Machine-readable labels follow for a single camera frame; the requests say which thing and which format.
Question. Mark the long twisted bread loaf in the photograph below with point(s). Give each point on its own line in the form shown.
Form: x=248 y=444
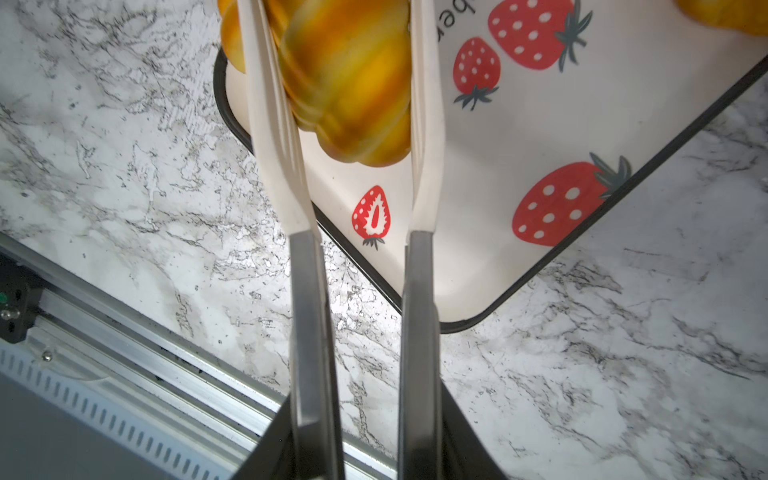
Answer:
x=747 y=16

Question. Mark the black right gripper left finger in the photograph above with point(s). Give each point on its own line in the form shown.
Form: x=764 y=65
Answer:
x=273 y=457

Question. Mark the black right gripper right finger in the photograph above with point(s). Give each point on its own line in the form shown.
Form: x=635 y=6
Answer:
x=464 y=456

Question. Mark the white strawberry tray black rim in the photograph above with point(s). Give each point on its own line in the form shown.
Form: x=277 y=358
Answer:
x=529 y=120

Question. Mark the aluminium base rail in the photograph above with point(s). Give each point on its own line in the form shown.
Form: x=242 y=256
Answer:
x=134 y=381

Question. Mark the striped croissant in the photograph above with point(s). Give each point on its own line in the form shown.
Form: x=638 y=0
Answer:
x=346 y=68
x=231 y=35

